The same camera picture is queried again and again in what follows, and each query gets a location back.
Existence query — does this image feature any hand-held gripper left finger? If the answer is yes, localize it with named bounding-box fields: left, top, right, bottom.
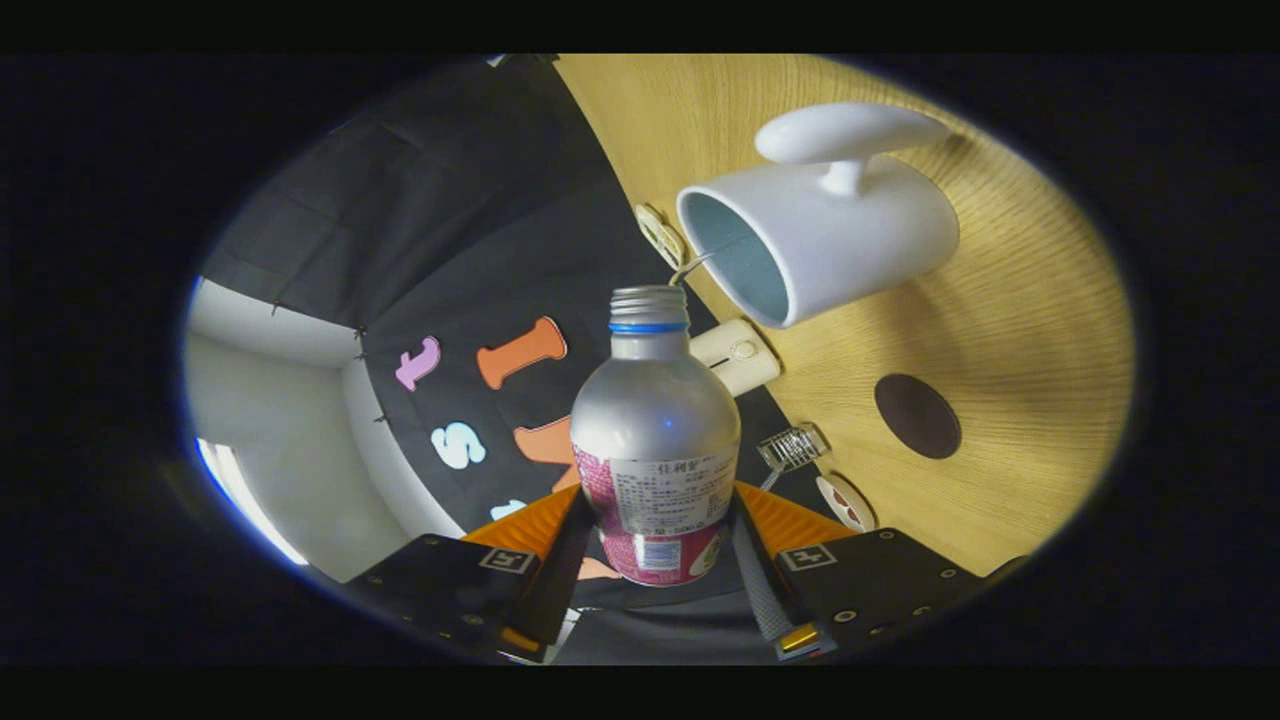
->
left=345, top=485, right=596, bottom=663

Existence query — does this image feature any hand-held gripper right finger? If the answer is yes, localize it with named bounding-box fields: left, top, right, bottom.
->
left=730, top=482, right=991, bottom=661

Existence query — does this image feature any silver juice bottle red label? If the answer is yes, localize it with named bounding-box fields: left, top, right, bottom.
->
left=569, top=285, right=742, bottom=587

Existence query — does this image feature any dark round coaster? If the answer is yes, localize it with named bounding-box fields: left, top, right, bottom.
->
left=874, top=374, right=963, bottom=461

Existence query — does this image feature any white cup with knob handle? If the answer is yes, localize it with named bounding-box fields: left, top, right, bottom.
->
left=676, top=102, right=961, bottom=330

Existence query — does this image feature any white round plate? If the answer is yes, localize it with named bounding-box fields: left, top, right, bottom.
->
left=815, top=473, right=878, bottom=533

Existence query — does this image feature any white toaster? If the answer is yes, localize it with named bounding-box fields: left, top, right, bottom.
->
left=688, top=318, right=782, bottom=398

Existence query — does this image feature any white divided snack tray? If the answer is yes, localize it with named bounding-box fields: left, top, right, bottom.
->
left=634, top=203, right=687, bottom=269

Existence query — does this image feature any wooden table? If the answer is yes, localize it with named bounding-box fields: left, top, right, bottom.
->
left=555, top=55, right=1136, bottom=578

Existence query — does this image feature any black backdrop cloth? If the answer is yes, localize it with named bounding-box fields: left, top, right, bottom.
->
left=200, top=55, right=831, bottom=666

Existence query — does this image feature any metal wire condiment rack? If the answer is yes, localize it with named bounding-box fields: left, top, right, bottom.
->
left=757, top=423, right=831, bottom=491

